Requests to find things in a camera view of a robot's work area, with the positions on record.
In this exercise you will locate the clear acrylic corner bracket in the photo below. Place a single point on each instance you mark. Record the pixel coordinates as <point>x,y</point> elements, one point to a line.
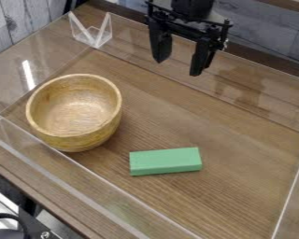
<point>92,36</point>

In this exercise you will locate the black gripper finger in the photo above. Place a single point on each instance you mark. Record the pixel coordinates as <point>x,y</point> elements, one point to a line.
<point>203,56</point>
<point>160,40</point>

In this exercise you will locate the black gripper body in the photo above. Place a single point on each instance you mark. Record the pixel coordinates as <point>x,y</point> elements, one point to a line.
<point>190,18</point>

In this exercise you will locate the wooden bowl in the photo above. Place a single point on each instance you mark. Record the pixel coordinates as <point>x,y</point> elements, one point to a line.
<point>73,111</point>

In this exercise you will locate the black metal table bracket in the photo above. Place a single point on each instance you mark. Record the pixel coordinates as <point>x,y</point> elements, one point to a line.
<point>37,230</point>

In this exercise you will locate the clear acrylic tray wall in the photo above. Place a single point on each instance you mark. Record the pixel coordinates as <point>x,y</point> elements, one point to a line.
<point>236,113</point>

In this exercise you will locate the green rectangular block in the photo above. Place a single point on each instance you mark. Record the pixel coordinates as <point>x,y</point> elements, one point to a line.
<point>164,161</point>

